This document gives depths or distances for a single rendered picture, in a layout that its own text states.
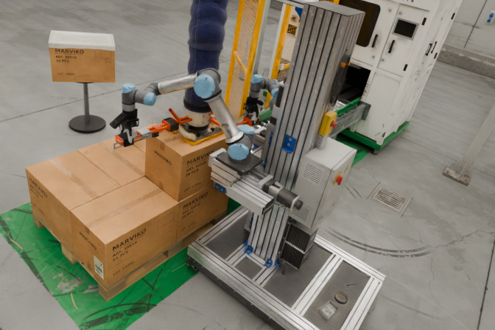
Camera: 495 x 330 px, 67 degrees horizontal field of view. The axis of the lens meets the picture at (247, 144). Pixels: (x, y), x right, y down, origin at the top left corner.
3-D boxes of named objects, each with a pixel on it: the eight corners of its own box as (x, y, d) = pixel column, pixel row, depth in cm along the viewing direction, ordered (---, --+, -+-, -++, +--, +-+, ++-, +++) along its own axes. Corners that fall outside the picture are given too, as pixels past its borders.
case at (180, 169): (202, 150, 331) (206, 110, 311) (234, 173, 311) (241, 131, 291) (144, 174, 290) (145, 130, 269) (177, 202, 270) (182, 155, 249)
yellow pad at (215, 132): (216, 127, 290) (217, 121, 287) (225, 132, 285) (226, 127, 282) (182, 140, 266) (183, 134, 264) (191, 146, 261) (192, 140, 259)
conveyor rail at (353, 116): (357, 116, 487) (362, 103, 477) (361, 118, 484) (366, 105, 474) (246, 187, 321) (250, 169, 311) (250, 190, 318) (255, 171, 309)
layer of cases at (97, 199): (154, 157, 380) (155, 122, 360) (227, 208, 333) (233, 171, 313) (32, 208, 294) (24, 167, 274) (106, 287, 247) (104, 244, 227)
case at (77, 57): (113, 68, 433) (113, 34, 412) (115, 82, 401) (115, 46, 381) (54, 66, 410) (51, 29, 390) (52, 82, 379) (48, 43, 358)
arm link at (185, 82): (221, 60, 217) (147, 79, 231) (216, 66, 208) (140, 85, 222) (227, 79, 222) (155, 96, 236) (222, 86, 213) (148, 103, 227)
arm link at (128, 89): (132, 89, 211) (118, 85, 212) (132, 107, 217) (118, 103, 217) (138, 84, 218) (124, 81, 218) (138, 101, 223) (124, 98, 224)
